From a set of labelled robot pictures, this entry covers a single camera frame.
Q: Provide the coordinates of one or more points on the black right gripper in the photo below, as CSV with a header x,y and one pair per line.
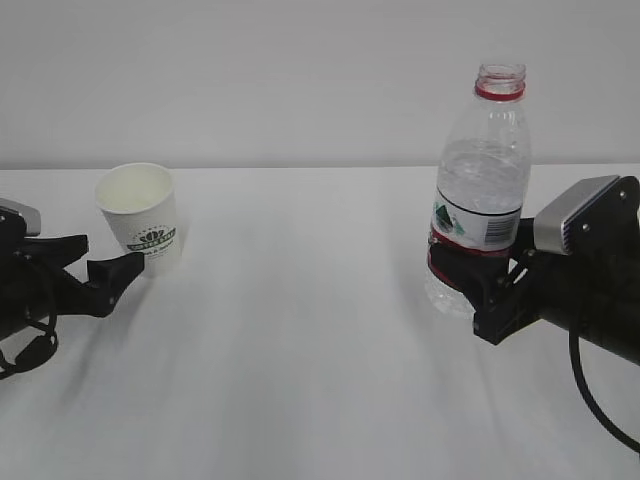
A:
x,y
541,285

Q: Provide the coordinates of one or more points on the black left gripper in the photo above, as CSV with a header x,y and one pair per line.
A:
x,y
27,298

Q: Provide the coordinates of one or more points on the white paper cup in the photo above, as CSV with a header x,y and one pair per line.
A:
x,y
138,202

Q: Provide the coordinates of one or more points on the clear plastic water bottle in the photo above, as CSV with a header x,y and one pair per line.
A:
x,y
482,180

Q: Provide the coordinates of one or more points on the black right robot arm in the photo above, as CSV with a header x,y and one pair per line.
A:
x,y
592,296

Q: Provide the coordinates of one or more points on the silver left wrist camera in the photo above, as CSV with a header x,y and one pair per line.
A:
x,y
30,216

